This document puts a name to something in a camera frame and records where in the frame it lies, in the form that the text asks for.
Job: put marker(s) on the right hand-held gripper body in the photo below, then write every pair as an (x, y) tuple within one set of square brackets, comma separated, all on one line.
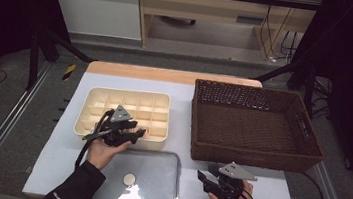
[(229, 189)]

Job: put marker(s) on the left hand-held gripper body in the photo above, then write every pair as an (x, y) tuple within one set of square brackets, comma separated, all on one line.
[(116, 134)]

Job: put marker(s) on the cream divided storage box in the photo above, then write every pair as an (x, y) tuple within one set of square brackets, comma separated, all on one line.
[(150, 103)]

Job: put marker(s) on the clear lid with round knob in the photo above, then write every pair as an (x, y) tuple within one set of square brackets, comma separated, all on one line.
[(155, 177)]

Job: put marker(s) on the brown woven basket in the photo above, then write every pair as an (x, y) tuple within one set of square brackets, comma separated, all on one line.
[(278, 131)]

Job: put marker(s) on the person's left hand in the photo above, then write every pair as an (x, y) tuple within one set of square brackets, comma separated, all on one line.
[(102, 155)]

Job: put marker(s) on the black yellow striped tape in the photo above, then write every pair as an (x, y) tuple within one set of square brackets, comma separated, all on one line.
[(69, 72)]

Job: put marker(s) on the black metal stand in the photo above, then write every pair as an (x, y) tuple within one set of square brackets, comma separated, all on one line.
[(310, 88), (33, 59)]

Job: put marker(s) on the white cabinet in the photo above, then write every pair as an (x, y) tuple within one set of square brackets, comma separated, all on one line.
[(97, 10)]

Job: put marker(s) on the wooden desk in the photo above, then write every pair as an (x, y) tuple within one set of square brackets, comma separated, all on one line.
[(208, 6)]

